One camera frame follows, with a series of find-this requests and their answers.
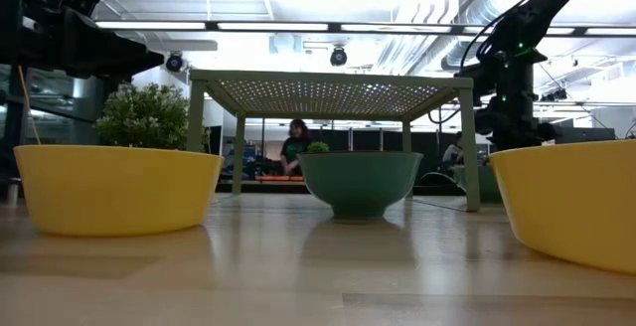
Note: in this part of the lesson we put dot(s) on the dark glass panel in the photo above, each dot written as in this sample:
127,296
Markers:
64,107

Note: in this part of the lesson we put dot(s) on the green perforated metal stand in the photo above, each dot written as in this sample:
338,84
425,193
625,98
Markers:
328,78

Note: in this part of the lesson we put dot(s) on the teal patterned ceramic bowl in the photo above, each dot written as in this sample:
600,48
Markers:
360,182

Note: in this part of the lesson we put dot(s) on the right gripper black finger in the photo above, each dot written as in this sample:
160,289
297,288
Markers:
474,78

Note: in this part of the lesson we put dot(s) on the yellow plastic mini bowl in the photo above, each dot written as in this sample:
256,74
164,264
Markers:
571,202
114,192

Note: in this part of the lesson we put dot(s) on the long ceiling light bar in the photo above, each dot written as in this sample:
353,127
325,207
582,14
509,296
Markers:
273,26

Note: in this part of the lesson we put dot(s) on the green potted plant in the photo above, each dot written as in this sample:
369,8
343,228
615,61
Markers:
144,117

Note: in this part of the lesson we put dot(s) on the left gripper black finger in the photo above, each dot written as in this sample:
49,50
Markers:
99,48

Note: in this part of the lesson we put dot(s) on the thin yellow rod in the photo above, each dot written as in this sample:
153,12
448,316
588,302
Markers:
29,102

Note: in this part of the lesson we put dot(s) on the small green bush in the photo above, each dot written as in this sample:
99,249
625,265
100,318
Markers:
318,146

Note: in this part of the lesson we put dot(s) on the silver ventilation duct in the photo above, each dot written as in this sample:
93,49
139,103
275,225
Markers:
477,8

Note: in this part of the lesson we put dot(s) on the person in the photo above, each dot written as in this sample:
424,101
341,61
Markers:
295,149
452,154

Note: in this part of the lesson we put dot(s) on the black round ceiling lamp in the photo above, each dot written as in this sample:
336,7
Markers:
174,62
338,56

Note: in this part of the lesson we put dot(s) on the orange tray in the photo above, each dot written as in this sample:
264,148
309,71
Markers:
278,178

